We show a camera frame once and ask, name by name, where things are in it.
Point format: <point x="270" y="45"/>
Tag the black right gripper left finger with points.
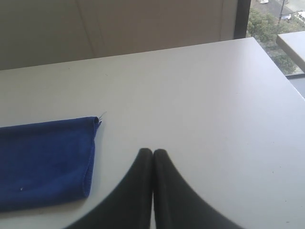
<point x="129" y="205"/>

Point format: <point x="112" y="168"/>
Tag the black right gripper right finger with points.
<point x="176" y="204"/>

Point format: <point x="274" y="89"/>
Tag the blue microfiber towel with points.
<point x="46" y="164"/>

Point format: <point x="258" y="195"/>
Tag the white adjacent table edge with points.
<point x="293" y="44"/>

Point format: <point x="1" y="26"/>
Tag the dark window frame post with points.
<point x="241" y="20"/>

